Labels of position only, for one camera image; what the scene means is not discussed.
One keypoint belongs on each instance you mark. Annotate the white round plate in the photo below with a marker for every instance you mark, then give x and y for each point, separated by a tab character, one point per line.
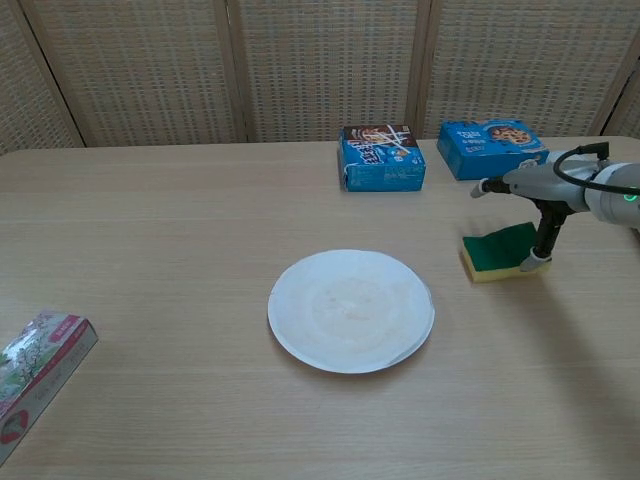
350	310

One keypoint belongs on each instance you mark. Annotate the blue chocolate stick snack box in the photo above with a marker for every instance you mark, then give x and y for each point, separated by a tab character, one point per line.
382	175

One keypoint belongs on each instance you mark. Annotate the woven wooden folding screen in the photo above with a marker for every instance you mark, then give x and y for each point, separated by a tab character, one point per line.
320	65

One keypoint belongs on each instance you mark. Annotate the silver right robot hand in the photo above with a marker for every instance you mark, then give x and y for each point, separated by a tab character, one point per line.
545	185

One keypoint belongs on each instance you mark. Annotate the blue chocolate chip cookie box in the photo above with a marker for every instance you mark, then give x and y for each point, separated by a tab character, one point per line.
480	160

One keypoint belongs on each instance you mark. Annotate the yellow green sponge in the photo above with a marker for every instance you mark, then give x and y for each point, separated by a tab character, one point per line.
495	250

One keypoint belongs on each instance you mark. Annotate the floral printed paper box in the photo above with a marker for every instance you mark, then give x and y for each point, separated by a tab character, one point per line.
40	365

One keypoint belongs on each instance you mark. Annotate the white round table grommet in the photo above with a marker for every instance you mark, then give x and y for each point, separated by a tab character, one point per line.
556	157

